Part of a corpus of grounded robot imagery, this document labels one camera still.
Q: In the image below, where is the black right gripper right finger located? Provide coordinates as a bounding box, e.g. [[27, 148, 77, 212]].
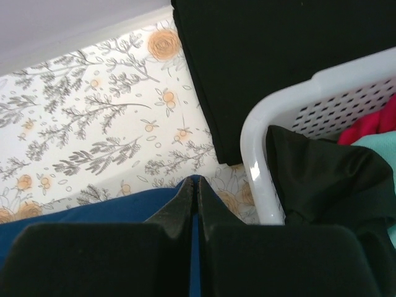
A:
[[196, 177, 381, 296]]

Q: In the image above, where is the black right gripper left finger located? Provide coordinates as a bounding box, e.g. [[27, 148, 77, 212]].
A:
[[0, 176, 196, 297]]

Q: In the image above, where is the dark blue t shirt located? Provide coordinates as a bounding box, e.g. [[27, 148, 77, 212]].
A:
[[0, 174, 236, 297]]

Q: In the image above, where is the black t shirt in basket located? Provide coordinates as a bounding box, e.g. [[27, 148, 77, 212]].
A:
[[265, 125, 395, 296]]

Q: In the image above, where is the floral table mat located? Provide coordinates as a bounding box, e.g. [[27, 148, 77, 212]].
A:
[[1, 18, 258, 223]]

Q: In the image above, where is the white plastic basket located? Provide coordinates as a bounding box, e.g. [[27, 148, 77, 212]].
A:
[[240, 49, 395, 225]]

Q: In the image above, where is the teal t shirt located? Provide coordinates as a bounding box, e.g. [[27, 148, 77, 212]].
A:
[[352, 130, 396, 245]]

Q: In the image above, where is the magenta t shirt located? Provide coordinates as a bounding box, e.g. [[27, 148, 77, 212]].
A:
[[337, 95, 395, 145]]

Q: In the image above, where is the black folded t shirt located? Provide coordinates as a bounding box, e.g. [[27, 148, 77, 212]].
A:
[[171, 0, 395, 166]]

